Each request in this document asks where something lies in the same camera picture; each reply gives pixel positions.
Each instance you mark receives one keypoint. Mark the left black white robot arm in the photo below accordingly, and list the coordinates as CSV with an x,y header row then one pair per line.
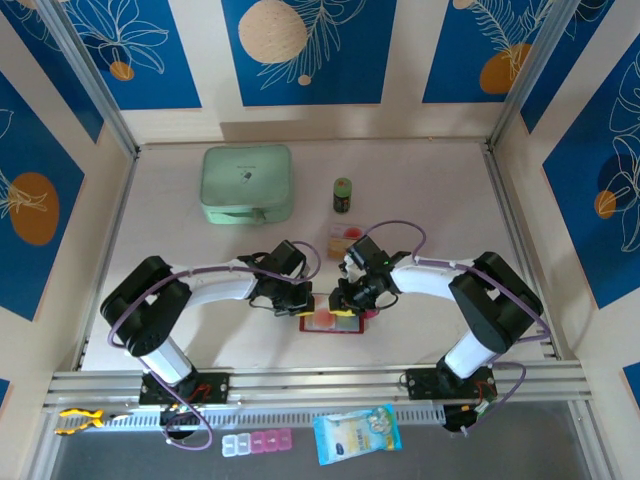
x,y
150,330

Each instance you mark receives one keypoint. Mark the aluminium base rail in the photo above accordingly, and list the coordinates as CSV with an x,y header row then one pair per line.
x,y
320,385

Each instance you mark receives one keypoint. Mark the white and pink pill organizer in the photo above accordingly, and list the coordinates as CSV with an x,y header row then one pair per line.
x,y
256,442

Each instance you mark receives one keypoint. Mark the blue wet wipes packet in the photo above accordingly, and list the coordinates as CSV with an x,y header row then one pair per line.
x,y
355,435

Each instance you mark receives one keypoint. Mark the dark bottle with green lid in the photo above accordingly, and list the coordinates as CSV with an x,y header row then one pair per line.
x,y
342,197

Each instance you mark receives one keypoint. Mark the white card with red circle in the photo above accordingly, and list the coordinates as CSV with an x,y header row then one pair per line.
x,y
350,232
322,320

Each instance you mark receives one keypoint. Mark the mint green zip pouch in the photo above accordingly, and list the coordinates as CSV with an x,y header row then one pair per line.
x,y
245,180

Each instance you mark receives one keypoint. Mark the clear plastic card tray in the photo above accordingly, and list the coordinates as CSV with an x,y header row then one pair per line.
x,y
326,235

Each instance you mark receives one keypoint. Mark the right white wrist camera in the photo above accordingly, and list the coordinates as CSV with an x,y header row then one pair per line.
x,y
352,270

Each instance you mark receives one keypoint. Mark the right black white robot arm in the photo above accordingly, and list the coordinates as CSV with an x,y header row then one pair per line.
x,y
495,310

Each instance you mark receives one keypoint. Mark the aluminium table side rail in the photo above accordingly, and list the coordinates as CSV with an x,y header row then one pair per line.
x,y
496,170

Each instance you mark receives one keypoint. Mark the red leather card holder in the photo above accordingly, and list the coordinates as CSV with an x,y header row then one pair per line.
x,y
350,322

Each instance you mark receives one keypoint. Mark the aluminium frame post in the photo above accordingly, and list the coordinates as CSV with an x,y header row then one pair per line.
x,y
531,75
90,75

